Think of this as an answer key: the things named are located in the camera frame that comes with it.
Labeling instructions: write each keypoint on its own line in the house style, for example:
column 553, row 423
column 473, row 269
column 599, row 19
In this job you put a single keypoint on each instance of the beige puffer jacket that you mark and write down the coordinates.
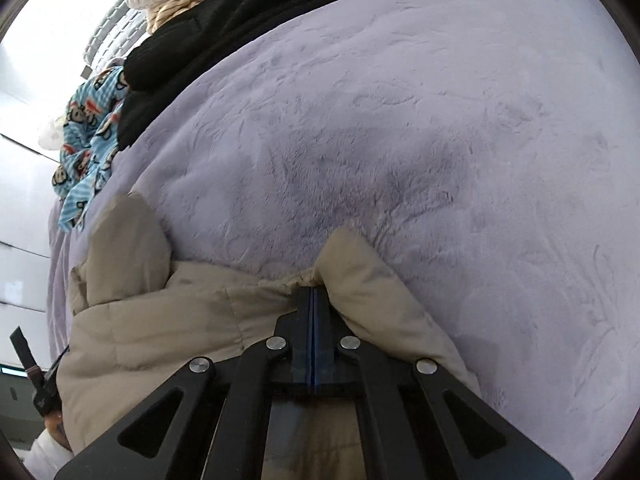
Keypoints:
column 165, row 330

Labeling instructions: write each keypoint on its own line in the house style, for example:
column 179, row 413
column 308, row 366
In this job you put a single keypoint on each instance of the white wardrobe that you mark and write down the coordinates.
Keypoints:
column 25, row 185

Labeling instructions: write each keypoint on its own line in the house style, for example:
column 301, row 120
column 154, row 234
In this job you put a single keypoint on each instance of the person's left hand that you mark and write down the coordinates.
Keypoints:
column 54, row 425

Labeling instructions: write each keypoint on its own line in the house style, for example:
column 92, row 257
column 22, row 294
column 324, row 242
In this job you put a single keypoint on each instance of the beige striped garment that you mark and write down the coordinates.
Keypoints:
column 180, row 5

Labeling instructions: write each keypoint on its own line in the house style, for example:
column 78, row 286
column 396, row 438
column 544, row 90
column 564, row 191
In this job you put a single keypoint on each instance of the white floral plastic bag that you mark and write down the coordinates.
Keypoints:
column 50, row 132

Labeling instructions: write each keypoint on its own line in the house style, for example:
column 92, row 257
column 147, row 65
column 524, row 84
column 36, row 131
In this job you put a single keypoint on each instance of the black sweater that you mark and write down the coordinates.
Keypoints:
column 250, row 15

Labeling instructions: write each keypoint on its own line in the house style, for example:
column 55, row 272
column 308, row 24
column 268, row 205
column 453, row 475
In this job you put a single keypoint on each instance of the grey quilted headboard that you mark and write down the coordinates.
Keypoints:
column 115, row 30

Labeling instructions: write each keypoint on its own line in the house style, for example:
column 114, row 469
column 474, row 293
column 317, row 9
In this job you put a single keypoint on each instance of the blue monkey print pajamas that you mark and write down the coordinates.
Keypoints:
column 87, row 125

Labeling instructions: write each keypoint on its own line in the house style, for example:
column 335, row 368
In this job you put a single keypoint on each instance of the lavender plush blanket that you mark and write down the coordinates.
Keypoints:
column 400, row 160

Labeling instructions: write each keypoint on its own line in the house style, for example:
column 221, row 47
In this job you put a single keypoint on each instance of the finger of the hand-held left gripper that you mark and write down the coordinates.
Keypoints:
column 21, row 345

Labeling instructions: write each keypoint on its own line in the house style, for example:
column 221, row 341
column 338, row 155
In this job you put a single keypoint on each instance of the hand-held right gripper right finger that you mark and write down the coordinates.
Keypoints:
column 321, row 345

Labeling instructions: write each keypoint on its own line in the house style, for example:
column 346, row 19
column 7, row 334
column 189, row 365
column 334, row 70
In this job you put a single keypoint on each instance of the person's left forearm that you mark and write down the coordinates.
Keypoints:
column 45, row 460

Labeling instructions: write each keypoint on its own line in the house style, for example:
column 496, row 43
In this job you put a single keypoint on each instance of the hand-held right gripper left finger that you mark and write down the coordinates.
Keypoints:
column 305, row 345

